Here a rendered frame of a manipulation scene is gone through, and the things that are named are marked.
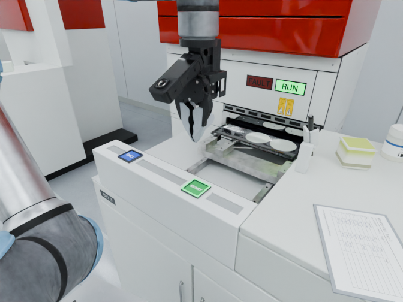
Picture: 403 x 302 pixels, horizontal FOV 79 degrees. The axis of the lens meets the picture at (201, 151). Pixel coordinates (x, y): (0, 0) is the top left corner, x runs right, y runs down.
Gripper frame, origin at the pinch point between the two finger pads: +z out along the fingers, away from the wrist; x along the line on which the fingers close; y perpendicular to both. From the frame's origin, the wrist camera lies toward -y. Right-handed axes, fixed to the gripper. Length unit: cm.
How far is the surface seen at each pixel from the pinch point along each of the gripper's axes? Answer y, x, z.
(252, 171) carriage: 29.4, -2.2, 23.5
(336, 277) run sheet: -4.0, -33.6, 13.8
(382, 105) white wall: 207, -31, 41
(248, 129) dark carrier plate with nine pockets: 54, 13, 21
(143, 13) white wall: 207, 255, -25
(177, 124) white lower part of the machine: 59, 61, 32
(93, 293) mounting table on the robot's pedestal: -27.0, 6.0, 28.7
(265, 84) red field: 58, 10, 1
